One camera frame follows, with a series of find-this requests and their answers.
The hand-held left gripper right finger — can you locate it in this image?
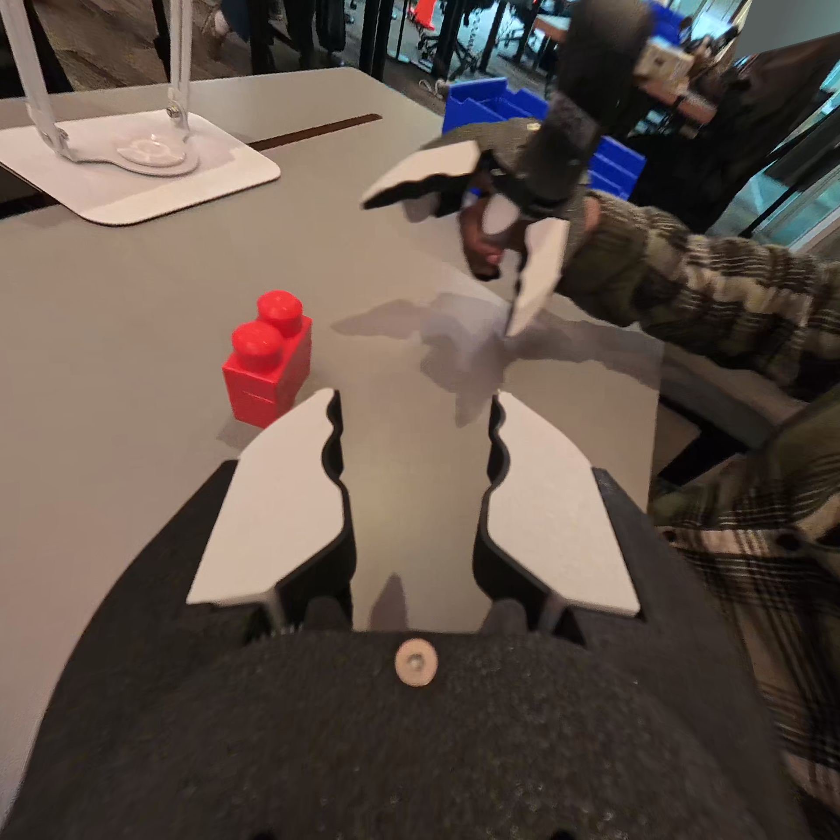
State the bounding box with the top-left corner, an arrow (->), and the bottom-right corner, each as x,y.
472,390 -> 642,634

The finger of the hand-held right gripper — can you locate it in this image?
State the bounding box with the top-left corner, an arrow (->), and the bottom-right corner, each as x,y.
505,217 -> 571,339
360,139 -> 494,219

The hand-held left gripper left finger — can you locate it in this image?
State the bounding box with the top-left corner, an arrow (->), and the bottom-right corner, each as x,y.
185,388 -> 357,632

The blue plastic bin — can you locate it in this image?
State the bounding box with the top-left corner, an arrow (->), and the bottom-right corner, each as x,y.
441,77 -> 647,201

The red toy block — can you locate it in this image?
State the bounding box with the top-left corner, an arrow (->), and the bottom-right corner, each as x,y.
256,290 -> 313,411
222,322 -> 290,429

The person's right forearm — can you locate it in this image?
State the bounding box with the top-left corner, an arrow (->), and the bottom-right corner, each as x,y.
561,190 -> 840,401

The black office chair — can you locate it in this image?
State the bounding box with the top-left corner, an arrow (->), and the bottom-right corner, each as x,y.
656,341 -> 808,487

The white document stand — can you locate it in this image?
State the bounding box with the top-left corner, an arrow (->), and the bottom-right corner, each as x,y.
0,0 -> 282,227

